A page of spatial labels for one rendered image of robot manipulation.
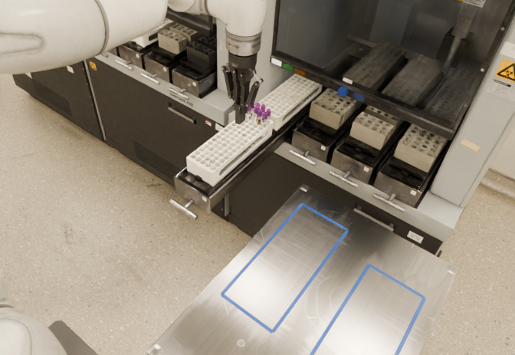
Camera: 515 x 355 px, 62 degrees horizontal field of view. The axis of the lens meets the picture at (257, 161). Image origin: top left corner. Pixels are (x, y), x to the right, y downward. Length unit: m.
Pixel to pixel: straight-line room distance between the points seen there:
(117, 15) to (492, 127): 0.94
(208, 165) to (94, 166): 1.38
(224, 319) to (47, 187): 1.68
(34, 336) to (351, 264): 0.68
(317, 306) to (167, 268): 1.12
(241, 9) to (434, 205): 0.82
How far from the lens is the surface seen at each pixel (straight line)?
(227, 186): 1.24
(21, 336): 0.87
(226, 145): 1.26
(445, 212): 1.40
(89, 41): 0.66
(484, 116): 1.24
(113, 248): 2.13
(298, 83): 1.53
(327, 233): 1.12
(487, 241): 2.45
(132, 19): 0.73
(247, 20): 1.04
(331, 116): 1.40
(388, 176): 1.33
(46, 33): 0.62
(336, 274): 1.06
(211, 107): 1.63
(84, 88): 2.34
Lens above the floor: 1.70
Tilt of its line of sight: 44 degrees down
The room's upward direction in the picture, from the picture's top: 4 degrees clockwise
